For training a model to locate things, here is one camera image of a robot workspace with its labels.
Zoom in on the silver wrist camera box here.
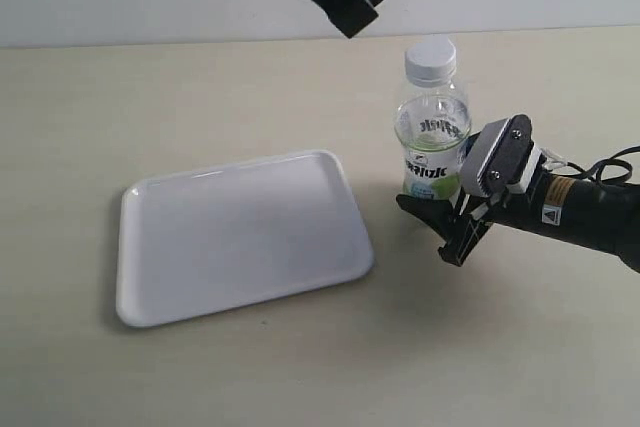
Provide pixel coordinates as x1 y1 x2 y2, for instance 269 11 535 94
459 114 542 198

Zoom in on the clear plastic drink bottle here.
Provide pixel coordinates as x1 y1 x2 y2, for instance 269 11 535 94
393 76 472 200

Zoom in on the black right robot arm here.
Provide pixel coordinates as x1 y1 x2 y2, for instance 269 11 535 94
396 146 639 271

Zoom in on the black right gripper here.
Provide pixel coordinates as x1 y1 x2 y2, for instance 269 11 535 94
396 134 527 266

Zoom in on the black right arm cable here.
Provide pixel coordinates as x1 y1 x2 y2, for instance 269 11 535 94
539 144 640 188

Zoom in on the white plastic tray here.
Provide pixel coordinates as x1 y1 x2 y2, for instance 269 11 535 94
115 149 374 328

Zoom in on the white bottle cap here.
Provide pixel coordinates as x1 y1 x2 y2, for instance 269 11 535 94
405 35 457 80

